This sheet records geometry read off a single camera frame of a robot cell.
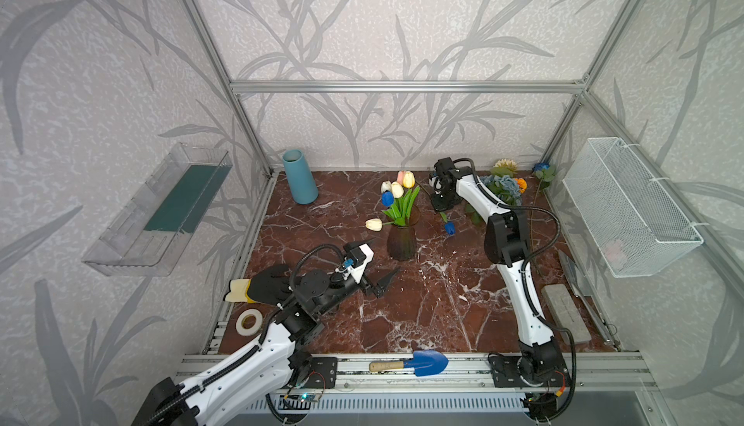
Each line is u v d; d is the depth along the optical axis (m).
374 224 0.75
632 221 0.64
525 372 0.66
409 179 0.75
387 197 0.74
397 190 0.75
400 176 0.78
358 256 0.58
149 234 0.64
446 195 0.94
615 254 0.73
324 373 0.73
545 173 1.15
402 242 0.89
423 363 0.75
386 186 0.78
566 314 0.81
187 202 0.65
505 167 1.15
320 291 0.55
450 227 1.01
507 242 0.67
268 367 0.51
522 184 1.04
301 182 1.03
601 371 0.76
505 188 0.98
